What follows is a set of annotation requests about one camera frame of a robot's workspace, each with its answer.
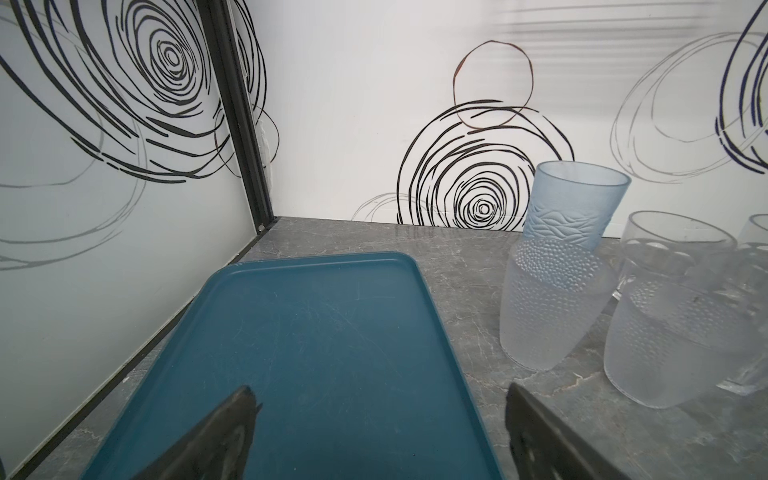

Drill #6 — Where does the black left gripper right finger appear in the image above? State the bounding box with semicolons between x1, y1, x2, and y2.
505;383;627;480

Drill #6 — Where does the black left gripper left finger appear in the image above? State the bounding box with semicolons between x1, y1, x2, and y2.
134;385;262;479

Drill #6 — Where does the teal plastic tray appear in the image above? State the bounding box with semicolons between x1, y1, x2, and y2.
85;252;502;479

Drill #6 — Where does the light blue plastic cup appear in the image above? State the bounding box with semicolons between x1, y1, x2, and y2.
523;161;631;251

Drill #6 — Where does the frosted dotted plastic cup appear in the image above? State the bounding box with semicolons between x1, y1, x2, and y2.
499;238;618;371

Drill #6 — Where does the clear faceted glass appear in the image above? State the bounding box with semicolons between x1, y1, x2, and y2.
613;210;737;299
718;213;767;396

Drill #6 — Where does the black corner frame post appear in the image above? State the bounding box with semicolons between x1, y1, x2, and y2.
196;0;275;235

